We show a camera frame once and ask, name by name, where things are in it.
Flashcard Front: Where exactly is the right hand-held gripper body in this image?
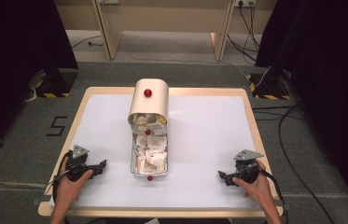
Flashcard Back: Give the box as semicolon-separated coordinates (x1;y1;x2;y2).
232;149;265;185

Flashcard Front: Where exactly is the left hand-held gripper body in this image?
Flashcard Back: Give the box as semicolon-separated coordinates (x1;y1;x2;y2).
64;144;97;183

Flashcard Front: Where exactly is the person's right hand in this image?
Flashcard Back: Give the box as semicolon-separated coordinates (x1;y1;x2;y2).
232;159;277;213

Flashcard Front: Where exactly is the person's left hand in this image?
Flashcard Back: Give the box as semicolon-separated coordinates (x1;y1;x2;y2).
54;157;94;207

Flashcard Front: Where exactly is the white table mat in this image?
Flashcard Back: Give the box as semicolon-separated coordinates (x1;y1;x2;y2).
49;94;276;209

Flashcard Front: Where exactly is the pile of flat paper scraps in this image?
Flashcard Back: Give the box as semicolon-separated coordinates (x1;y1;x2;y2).
132;133;168;175

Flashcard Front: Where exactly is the long clear drawer red knob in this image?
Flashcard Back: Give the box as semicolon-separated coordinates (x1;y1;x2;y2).
130;133;169;182

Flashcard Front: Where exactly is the short clear drawer red knob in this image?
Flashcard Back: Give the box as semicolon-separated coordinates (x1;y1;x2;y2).
128;113;168;137

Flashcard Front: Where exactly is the pile of crumpled paper scraps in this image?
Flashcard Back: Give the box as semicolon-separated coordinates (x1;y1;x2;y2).
130;113;167;129

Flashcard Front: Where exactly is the cream drawer cabinet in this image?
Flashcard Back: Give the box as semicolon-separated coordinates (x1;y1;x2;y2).
127;77;171;126

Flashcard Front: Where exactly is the black stand base striped tape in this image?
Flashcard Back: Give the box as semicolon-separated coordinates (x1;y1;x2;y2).
244;72;292;101
34;68;79;99

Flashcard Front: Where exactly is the black curtain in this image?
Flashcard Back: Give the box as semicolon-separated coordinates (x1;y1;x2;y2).
0;0;79;161
254;0;348;216

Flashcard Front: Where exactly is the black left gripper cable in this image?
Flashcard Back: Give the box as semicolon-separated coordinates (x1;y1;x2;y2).
51;151;71;203

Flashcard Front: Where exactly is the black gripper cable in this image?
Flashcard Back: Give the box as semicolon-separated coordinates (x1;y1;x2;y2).
257;167;288;224
51;151;71;203

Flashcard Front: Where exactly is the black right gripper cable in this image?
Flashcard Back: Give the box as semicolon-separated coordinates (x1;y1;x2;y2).
257;167;288;224

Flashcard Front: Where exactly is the long black floor cable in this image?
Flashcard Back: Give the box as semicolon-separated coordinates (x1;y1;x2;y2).
251;105;338;224

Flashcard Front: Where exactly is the short white cable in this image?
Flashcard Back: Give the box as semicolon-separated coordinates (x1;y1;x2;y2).
253;65;272;87

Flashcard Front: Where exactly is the thin black floor cable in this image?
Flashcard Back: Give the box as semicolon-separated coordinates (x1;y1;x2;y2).
71;34;104;49

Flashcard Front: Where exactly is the bundle of black cables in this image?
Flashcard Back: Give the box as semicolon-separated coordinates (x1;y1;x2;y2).
227;2;262;63

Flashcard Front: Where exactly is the white wall socket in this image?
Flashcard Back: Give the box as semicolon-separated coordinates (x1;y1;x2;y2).
233;0;257;8

